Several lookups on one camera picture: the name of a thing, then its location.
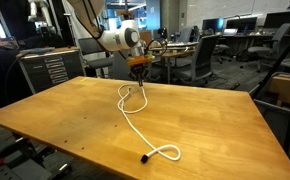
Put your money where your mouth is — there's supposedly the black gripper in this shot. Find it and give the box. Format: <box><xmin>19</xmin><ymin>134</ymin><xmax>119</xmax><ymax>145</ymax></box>
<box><xmin>130</xmin><ymin>64</ymin><xmax>150</xmax><ymax>87</ymax></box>

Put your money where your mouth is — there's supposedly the white rope with black cap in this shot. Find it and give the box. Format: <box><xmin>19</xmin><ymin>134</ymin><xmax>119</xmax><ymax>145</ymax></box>
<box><xmin>116</xmin><ymin>83</ymin><xmax>182</xmax><ymax>165</ymax></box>

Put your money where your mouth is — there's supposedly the wooden office desk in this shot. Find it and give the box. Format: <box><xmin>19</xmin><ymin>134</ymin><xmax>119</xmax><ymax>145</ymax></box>
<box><xmin>147</xmin><ymin>41</ymin><xmax>200</xmax><ymax>85</ymax></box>

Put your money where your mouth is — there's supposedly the gray mesh chair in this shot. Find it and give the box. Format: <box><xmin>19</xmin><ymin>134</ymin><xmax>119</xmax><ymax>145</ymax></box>
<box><xmin>77</xmin><ymin>36</ymin><xmax>115</xmax><ymax>80</ymax></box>

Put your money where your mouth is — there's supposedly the tall brown cardboard box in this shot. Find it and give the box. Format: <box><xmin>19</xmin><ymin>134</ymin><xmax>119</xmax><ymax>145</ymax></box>
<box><xmin>138</xmin><ymin>30</ymin><xmax>153</xmax><ymax>46</ymax></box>

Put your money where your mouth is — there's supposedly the dark office chair backrest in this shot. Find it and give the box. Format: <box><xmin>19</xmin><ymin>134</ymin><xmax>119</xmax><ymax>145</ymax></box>
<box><xmin>177</xmin><ymin>25</ymin><xmax>200</xmax><ymax>44</ymax></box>

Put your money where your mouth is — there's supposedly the white curtain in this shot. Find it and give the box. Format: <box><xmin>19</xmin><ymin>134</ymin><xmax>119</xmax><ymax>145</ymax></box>
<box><xmin>62</xmin><ymin>0</ymin><xmax>101</xmax><ymax>43</ymax></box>

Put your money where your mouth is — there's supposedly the gray drawer cabinet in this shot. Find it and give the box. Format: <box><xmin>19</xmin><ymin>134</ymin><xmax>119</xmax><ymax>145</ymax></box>
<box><xmin>17</xmin><ymin>47</ymin><xmax>86</xmax><ymax>95</ymax></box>

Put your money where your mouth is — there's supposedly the black computer monitor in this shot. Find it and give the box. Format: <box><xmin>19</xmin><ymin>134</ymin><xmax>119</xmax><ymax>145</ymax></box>
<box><xmin>263</xmin><ymin>10</ymin><xmax>290</xmax><ymax>30</ymax></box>
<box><xmin>225</xmin><ymin>16</ymin><xmax>259</xmax><ymax>34</ymax></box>
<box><xmin>201</xmin><ymin>17</ymin><xmax>226</xmax><ymax>33</ymax></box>

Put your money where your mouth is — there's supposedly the open laptop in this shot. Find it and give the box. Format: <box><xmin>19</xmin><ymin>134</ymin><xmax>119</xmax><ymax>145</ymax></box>
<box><xmin>221</xmin><ymin>28</ymin><xmax>239</xmax><ymax>37</ymax></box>

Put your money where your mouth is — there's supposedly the dark gray office chair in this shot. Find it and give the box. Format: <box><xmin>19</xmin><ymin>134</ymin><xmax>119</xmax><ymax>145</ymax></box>
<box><xmin>239</xmin><ymin>22</ymin><xmax>290</xmax><ymax>73</ymax></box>

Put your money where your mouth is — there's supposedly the gray plastic bin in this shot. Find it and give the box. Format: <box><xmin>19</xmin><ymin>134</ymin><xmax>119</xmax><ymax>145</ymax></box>
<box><xmin>248</xmin><ymin>71</ymin><xmax>290</xmax><ymax>164</ymax></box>

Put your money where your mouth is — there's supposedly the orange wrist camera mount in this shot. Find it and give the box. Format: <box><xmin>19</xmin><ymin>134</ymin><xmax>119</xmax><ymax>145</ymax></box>
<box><xmin>127</xmin><ymin>54</ymin><xmax>156</xmax><ymax>67</ymax></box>

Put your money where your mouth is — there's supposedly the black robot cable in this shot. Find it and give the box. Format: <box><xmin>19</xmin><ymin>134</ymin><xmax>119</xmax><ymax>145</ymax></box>
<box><xmin>80</xmin><ymin>0</ymin><xmax>169</xmax><ymax>59</ymax></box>

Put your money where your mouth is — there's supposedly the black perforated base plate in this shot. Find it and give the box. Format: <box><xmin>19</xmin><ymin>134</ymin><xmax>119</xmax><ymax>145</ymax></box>
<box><xmin>0</xmin><ymin>133</ymin><xmax>73</xmax><ymax>180</ymax></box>

